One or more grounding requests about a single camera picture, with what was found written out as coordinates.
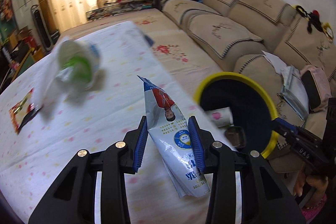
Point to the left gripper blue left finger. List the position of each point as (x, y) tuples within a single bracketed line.
[(140, 144)]

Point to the pile of books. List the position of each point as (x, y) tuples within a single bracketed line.
[(118, 7)]

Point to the pink black bag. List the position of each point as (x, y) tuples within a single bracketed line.
[(317, 87)]

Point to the yellow rimmed trash bin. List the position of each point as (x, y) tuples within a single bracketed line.
[(251, 107)]

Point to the white paper sheets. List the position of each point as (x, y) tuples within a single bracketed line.
[(275, 61)]

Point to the white blue milk pouch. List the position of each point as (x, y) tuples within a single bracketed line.
[(168, 129)]

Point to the beige sofa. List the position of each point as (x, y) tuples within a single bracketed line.
[(237, 35)]

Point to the white paper cup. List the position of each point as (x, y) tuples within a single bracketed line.
[(221, 117)]

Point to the white dotted tablecloth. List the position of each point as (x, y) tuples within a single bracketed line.
[(95, 119)]

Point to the black tower fan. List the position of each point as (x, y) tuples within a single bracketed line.
[(41, 28)]

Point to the red snack wrapper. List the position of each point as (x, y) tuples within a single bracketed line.
[(22, 112)]

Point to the brown plastic tray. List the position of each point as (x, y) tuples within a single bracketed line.
[(236, 136)]

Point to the white blue paper bowl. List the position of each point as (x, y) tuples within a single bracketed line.
[(79, 62)]

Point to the person right hand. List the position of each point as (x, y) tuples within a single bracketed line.
[(320, 185)]

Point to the floral floor mattress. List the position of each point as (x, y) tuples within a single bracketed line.
[(177, 52)]

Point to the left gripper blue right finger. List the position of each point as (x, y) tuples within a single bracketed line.
[(195, 133)]

